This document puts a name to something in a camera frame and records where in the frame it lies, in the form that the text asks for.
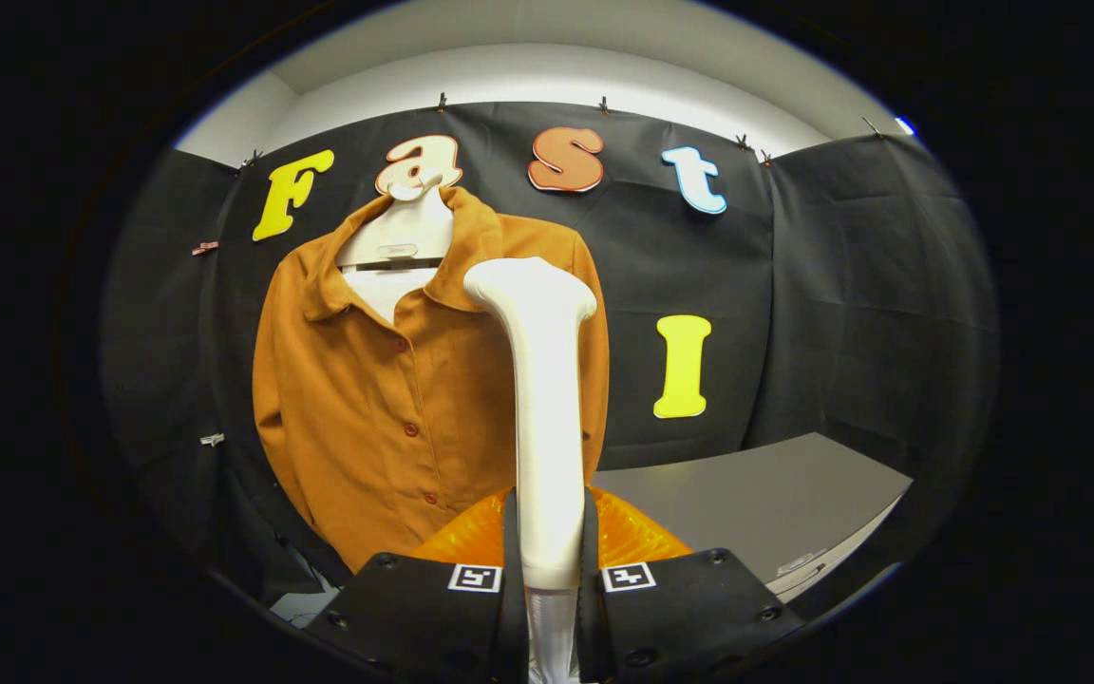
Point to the brown button-up shirt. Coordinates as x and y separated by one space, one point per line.
367 399

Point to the white mannequin torso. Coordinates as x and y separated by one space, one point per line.
400 228

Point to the grey cabinet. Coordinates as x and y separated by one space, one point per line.
746 503

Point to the red clip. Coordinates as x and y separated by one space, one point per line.
205 248

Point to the white clip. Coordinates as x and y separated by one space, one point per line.
212 439

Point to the white garment steamer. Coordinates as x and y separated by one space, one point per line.
547 427

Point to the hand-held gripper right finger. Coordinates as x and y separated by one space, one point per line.
591 627

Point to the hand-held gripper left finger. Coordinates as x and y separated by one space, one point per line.
512 627

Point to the ceiling light panel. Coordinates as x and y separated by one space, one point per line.
905 125

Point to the black backdrop cloth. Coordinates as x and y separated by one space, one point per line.
841 285

